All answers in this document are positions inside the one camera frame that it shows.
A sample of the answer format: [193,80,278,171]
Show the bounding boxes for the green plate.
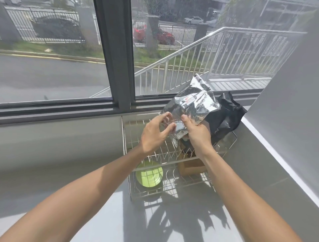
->
[136,161,163,187]

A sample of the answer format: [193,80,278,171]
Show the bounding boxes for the silver foil bag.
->
[159,73,222,147]

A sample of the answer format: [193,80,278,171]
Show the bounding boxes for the person's left forearm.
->
[0,146,150,242]

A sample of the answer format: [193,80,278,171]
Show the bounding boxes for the white car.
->
[184,16,204,25]

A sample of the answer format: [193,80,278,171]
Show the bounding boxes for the metal stair railing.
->
[90,27,307,98]

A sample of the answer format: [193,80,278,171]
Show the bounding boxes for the person's left hand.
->
[140,112,177,154]

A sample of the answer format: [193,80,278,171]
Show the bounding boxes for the metal wire dish rack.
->
[121,116,238,200]

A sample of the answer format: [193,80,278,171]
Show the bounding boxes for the red car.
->
[133,24,175,46]

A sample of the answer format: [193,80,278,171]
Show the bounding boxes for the dark window frame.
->
[0,0,263,125]

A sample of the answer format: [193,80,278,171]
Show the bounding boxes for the black plastic bag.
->
[203,91,248,145]

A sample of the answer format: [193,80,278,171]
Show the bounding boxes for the person's right hand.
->
[181,115,214,160]

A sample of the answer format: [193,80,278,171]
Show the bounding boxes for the person's right forearm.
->
[199,149,303,242]

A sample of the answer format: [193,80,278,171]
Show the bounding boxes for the dark grey car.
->
[31,15,85,40]

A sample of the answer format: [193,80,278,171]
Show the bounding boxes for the brown cardboard box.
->
[177,140,208,176]

